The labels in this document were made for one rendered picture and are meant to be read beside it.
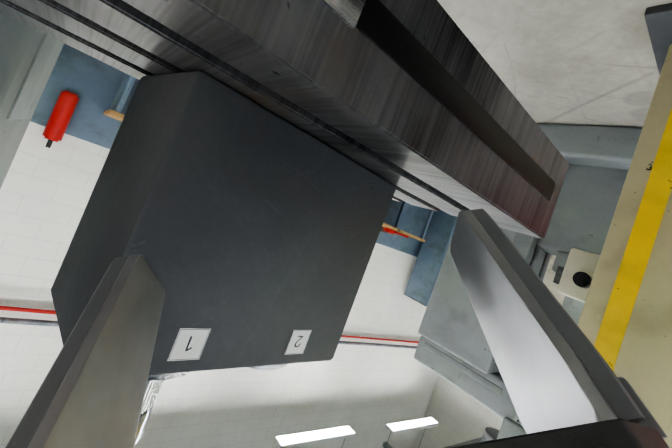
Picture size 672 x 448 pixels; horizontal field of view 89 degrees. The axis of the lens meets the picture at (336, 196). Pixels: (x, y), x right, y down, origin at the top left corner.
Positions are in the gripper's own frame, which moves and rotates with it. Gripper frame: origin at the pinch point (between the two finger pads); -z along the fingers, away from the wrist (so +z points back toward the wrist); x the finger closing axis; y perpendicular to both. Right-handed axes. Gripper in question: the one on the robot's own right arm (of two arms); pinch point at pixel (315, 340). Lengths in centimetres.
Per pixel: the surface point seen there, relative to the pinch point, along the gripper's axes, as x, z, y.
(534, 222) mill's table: -20.0, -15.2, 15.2
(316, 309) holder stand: 0.8, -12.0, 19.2
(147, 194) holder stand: 8.9, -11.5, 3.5
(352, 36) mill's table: -3.1, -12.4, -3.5
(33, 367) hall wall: 322, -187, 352
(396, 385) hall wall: -123, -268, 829
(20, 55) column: 35, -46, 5
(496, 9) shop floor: -82, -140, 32
